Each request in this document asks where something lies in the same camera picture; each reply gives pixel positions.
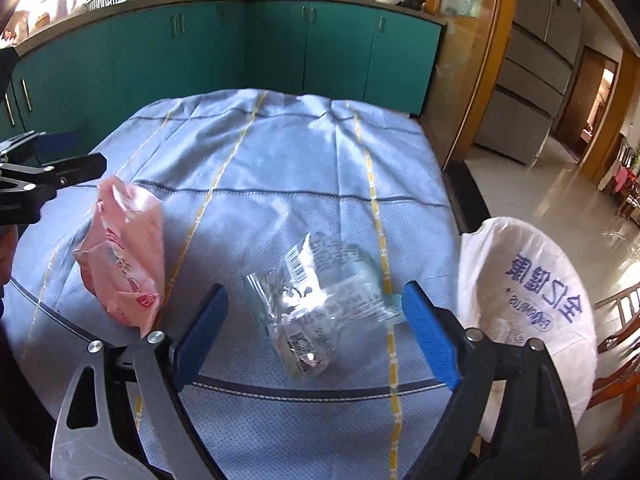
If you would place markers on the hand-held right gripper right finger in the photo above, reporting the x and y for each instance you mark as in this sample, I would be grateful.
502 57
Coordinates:
431 340

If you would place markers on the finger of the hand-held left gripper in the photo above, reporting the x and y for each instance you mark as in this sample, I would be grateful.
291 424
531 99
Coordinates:
75 169
20 141

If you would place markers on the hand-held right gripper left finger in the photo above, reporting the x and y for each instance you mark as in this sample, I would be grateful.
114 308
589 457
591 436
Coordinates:
200 332

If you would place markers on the pink packet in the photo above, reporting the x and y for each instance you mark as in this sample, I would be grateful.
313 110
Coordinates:
125 260

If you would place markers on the bin with white printed bag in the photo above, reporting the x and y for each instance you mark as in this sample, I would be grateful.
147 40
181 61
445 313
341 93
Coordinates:
525 280

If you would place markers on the clear plastic wrapper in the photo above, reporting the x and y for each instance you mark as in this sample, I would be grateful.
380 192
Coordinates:
320 305

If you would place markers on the carved wooden chair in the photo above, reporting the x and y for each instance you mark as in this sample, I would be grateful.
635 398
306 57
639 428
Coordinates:
620 340

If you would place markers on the blue striped tablecloth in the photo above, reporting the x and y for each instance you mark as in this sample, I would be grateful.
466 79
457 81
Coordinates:
280 160

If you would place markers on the pink hanging cloth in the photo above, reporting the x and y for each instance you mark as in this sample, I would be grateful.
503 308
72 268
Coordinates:
622 177

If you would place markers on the brown wooden door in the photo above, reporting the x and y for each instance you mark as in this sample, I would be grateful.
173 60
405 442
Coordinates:
580 105

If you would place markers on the wooden framed glass door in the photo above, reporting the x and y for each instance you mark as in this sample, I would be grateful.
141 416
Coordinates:
500 60

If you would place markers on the teal kitchen cabinets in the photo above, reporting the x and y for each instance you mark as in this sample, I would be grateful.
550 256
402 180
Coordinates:
340 55

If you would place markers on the silver refrigerator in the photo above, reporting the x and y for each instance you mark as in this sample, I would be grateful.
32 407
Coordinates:
540 70

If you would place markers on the dark lidded pot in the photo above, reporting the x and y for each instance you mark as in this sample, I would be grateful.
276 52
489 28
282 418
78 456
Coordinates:
412 1

